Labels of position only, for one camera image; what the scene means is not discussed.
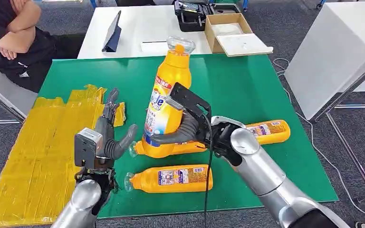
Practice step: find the yellow plastic sheet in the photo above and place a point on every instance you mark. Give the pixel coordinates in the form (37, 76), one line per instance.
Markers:
(28, 157)

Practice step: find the green table mat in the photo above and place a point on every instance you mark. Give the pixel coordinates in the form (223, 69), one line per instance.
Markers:
(239, 81)

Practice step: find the black tool case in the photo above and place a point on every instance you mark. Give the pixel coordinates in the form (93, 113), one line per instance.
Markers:
(188, 20)

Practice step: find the white foam sheet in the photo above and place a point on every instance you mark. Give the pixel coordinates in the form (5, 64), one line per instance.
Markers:
(227, 29)

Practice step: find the open cardboard box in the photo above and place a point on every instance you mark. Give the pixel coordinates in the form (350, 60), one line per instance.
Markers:
(210, 36)

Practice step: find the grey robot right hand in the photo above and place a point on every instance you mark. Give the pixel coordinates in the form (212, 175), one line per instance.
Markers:
(185, 132)

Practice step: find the orange drink bottle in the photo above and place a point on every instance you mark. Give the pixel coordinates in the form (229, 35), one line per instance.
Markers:
(270, 132)
(166, 151)
(170, 179)
(170, 81)

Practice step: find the person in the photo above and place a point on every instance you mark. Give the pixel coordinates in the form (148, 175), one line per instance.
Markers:
(31, 63)

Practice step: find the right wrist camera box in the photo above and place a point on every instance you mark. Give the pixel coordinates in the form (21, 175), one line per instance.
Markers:
(188, 100)

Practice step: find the white box lid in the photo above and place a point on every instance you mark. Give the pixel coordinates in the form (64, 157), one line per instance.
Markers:
(244, 44)

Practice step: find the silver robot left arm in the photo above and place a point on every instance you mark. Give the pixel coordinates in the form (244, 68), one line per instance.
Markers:
(81, 201)

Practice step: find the tablet in dark blue case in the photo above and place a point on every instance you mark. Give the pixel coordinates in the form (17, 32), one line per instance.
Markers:
(113, 34)

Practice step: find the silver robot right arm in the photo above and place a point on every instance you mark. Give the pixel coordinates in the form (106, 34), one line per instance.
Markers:
(264, 176)

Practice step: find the white table with metal frame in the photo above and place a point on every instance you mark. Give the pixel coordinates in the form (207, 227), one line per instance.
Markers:
(327, 53)

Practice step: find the blue metal frame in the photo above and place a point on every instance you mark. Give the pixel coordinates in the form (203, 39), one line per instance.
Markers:
(92, 3)

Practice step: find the white desk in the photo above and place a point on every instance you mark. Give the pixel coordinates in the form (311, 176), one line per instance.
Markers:
(144, 22)

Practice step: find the blue table leg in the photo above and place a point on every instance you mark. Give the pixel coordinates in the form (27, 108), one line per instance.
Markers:
(245, 4)

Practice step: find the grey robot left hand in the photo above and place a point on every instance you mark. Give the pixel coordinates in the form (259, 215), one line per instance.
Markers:
(105, 135)

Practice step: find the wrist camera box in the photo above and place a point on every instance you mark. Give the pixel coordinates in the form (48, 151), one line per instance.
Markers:
(188, 100)
(86, 148)

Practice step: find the person's right hand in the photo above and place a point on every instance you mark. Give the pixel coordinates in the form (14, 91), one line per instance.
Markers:
(19, 4)

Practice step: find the person's left hand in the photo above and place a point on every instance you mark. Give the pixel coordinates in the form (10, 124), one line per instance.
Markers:
(8, 53)

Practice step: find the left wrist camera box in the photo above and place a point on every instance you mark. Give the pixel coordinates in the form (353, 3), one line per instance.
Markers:
(86, 148)

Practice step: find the grey seat with metal frame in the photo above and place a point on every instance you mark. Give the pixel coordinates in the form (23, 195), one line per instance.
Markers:
(3, 89)

